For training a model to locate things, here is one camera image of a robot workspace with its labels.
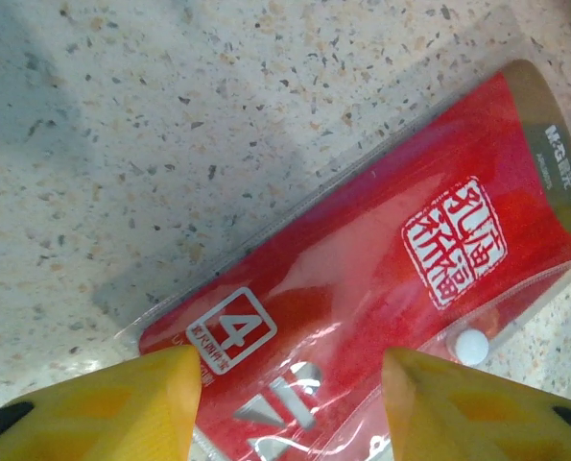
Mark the red snack packet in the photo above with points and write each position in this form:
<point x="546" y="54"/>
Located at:
<point x="362" y="264"/>

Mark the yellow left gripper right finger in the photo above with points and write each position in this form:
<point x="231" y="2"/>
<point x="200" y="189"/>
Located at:
<point x="482" y="418"/>

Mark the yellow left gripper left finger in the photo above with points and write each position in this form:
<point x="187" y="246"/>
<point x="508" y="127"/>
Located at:
<point x="98" y="413"/>

